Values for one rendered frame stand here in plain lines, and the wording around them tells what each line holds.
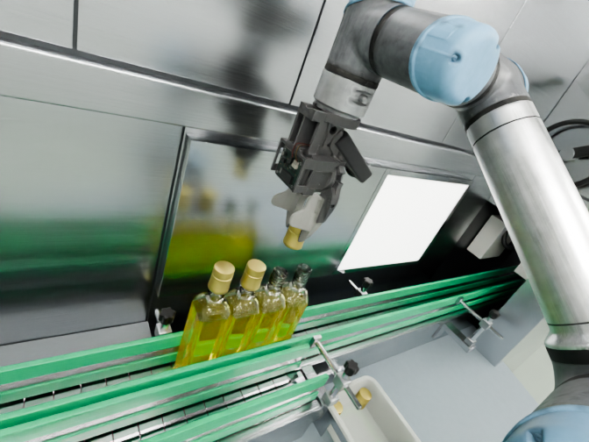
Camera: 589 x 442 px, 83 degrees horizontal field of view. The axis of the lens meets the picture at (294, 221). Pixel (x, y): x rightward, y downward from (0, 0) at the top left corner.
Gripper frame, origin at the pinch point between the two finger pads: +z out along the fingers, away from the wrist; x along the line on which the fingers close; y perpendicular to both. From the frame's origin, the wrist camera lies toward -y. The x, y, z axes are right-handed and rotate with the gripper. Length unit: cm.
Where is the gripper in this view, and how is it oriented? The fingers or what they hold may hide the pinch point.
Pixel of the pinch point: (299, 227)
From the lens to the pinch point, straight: 56.4
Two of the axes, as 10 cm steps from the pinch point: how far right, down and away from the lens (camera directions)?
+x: 4.9, 5.7, -6.6
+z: -3.4, 8.2, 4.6
